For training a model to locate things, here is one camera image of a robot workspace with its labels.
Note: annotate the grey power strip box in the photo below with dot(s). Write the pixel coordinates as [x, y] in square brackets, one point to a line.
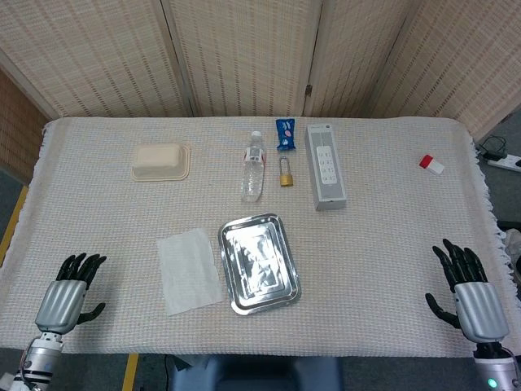
[327, 171]

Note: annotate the blue snack packet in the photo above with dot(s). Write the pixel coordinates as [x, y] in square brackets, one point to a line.
[285, 134]

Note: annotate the shiny steel tray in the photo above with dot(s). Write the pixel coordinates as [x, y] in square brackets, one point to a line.
[258, 264]

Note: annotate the beige plastic food container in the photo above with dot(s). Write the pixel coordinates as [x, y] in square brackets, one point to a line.
[158, 159]

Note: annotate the white floor power strip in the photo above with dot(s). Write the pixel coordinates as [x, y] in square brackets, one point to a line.
[504, 162]

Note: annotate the metal screen hinge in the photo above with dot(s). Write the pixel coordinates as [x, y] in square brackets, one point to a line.
[308, 90]

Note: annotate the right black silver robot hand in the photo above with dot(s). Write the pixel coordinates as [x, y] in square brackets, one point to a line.
[480, 309]

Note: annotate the woven folding screen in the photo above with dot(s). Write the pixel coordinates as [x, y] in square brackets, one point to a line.
[244, 53]

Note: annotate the white paper sheet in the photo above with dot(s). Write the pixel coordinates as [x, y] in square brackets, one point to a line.
[189, 273]

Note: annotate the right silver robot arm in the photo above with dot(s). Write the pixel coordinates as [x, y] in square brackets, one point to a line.
[493, 366]

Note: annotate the clear plastic water bottle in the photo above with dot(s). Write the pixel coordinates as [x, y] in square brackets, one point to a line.
[253, 175]

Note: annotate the small red white box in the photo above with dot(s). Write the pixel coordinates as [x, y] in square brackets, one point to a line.
[431, 164]

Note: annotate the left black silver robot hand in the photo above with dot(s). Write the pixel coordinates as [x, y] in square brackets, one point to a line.
[61, 301]

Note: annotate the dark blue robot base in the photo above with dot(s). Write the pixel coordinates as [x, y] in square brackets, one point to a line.
[252, 374]

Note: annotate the white woven tablecloth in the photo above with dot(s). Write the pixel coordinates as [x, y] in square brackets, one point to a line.
[366, 264]

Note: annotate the brass padlock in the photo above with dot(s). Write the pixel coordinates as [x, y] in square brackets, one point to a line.
[286, 179]

